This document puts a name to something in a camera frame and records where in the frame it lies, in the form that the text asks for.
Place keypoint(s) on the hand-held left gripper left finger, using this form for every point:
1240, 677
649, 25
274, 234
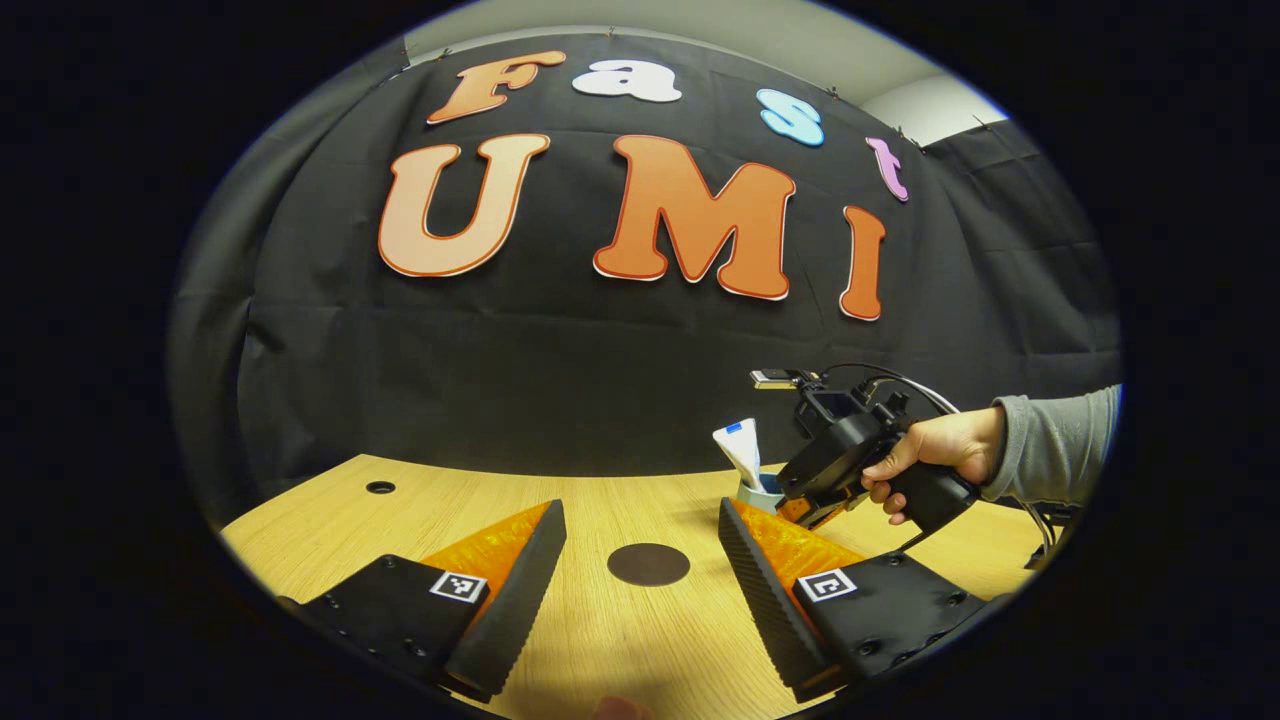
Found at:
515, 590

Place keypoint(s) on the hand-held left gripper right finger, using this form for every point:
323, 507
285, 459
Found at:
765, 590

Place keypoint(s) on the dark round coaster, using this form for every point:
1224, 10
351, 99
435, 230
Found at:
648, 564

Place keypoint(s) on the wooden desktop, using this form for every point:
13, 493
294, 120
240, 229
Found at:
620, 640

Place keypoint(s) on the white toothpaste tube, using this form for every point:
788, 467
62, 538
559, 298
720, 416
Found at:
740, 450

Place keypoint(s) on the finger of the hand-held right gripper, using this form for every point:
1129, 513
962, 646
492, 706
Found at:
815, 512

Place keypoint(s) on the black backdrop cloth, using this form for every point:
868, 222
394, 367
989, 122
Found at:
600, 380

